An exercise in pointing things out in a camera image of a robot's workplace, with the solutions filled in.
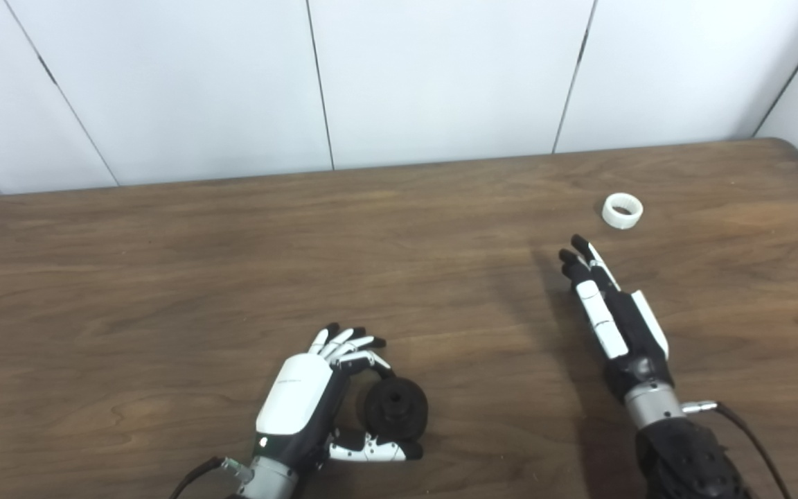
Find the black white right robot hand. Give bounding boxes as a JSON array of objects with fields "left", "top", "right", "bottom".
[{"left": 558, "top": 234, "right": 675, "bottom": 403}]

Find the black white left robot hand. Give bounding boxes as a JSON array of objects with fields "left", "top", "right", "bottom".
[{"left": 255, "top": 322, "right": 424, "bottom": 479}]

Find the round black part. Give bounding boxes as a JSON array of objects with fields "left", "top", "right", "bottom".
[{"left": 360, "top": 376, "right": 429, "bottom": 442}]

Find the white ring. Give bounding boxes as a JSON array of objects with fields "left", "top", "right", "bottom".
[{"left": 602, "top": 192, "right": 644, "bottom": 230}]

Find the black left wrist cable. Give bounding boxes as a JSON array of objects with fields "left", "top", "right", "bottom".
[{"left": 169, "top": 455, "right": 254, "bottom": 499}]

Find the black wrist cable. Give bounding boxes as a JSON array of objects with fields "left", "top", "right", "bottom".
[
  {"left": 682, "top": 400, "right": 795, "bottom": 499},
  {"left": 169, "top": 455, "right": 254, "bottom": 499}
]

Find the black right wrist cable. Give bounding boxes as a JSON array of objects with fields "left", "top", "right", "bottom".
[{"left": 682, "top": 400, "right": 795, "bottom": 499}]

